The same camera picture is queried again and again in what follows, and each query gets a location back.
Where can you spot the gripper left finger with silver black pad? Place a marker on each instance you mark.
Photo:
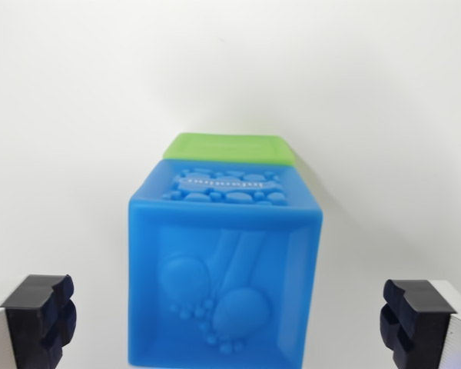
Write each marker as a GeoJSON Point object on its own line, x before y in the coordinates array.
{"type": "Point", "coordinates": [27, 323]}

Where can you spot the gripper right finger with silver black pad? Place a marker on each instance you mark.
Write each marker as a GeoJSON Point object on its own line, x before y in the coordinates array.
{"type": "Point", "coordinates": [426, 323]}

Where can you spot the blue rubber toy cube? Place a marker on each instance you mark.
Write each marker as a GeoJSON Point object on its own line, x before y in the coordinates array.
{"type": "Point", "coordinates": [223, 269]}

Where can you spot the green rubber toy cube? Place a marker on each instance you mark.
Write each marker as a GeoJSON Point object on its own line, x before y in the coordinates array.
{"type": "Point", "coordinates": [226, 148]}

